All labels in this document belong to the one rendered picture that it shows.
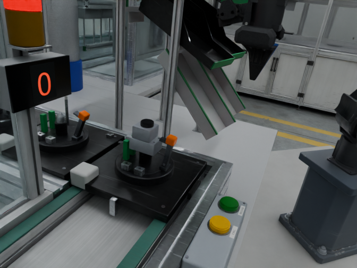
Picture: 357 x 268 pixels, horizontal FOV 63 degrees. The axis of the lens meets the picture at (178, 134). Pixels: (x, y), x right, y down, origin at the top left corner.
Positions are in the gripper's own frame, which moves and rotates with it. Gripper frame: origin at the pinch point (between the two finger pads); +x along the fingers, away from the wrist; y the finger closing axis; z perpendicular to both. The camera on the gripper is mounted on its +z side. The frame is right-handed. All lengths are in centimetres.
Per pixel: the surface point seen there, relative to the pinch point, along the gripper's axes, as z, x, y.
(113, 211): 19.5, 31.5, 18.2
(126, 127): 49, 39, -32
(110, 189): 22.1, 28.4, 15.8
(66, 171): 34.1, 28.4, 15.7
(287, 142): -17, 126, -262
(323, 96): -49, 99, -396
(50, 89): 29.0, 6.3, 22.8
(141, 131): 20.2, 17.7, 7.3
